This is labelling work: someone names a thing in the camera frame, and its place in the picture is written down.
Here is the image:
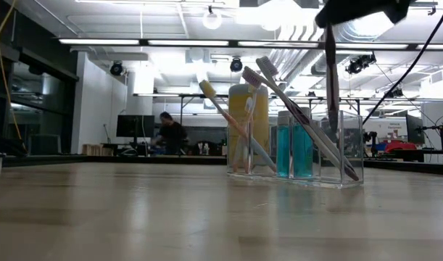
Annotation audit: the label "orange toothbrush yellow bristles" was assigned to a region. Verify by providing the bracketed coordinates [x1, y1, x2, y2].
[198, 79, 278, 173]

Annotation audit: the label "silver ventilation duct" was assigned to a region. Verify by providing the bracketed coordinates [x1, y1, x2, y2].
[310, 21, 352, 77]

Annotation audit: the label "wooden crate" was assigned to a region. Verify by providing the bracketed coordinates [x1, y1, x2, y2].
[82, 143, 115, 157]

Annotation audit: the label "black computer monitor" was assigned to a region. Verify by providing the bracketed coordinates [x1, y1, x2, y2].
[405, 114, 425, 145]
[115, 115, 156, 146]

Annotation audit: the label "person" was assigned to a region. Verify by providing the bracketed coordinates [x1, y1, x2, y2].
[152, 111, 189, 157]

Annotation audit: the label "clear plastic cup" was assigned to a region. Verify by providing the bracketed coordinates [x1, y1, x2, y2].
[226, 108, 365, 189]

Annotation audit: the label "yellow extension cable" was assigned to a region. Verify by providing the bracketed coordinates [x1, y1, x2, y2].
[0, 0, 28, 153]

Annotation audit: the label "round ceiling lamp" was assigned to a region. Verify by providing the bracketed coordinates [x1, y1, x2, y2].
[202, 9, 223, 30]

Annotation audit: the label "black overhead light bar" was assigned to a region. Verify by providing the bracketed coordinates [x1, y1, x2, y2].
[57, 38, 443, 51]

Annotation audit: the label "red object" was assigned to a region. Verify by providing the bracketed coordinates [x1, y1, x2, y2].
[382, 139, 417, 155]

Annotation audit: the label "black ceiling spotlight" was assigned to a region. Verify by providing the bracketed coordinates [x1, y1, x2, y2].
[386, 86, 404, 99]
[109, 60, 125, 77]
[346, 53, 377, 75]

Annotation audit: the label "black round camera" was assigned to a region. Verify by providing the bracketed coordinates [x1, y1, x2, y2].
[229, 57, 244, 73]

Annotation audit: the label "blue mouthwash bottle white cap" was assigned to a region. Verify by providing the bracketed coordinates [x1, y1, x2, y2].
[289, 107, 315, 179]
[276, 110, 291, 178]

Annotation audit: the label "grey chair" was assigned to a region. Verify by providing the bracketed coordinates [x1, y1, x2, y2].
[28, 133, 62, 156]

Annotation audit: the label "yellow wipes canister white lid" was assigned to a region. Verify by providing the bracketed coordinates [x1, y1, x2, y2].
[227, 83, 270, 167]

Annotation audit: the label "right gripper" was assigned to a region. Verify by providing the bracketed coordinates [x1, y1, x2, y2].
[314, 0, 413, 28]

